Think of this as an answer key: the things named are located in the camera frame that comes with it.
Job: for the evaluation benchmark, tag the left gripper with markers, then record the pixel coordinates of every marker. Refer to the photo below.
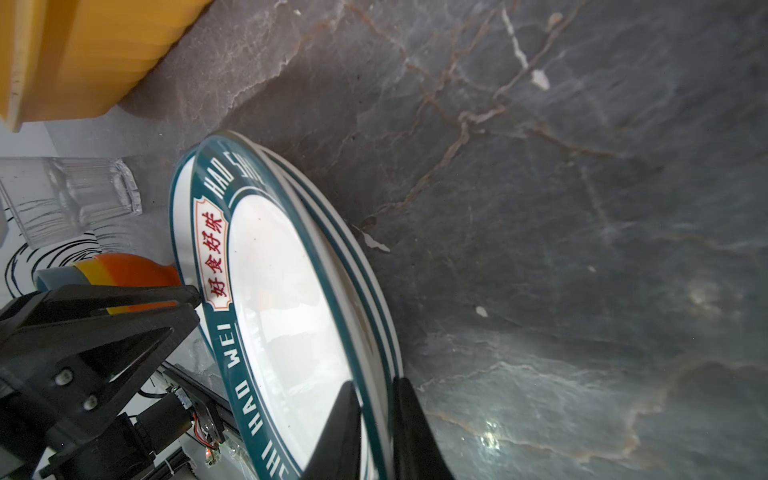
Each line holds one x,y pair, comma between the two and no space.
66,380

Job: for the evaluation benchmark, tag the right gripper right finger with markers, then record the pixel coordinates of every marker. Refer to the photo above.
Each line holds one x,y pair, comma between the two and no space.
416,453

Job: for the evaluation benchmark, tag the yellow plastic bin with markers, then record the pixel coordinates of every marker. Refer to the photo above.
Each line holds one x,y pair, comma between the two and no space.
63,60

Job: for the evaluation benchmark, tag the blue bowl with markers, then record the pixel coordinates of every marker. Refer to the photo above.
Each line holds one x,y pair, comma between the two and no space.
54,278

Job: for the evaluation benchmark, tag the orange bowl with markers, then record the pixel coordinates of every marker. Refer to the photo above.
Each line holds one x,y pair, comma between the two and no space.
136,271

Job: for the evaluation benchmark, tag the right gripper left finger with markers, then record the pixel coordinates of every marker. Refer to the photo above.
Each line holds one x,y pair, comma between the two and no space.
338,452

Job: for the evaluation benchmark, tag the green rimmed white plate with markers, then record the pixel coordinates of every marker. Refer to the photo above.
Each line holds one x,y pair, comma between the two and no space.
291,309

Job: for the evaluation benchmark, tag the clear glass cup left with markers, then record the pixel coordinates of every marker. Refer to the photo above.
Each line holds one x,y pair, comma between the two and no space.
55,199

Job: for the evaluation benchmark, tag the yellow bowl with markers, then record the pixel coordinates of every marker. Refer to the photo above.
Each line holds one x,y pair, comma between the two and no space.
96,273

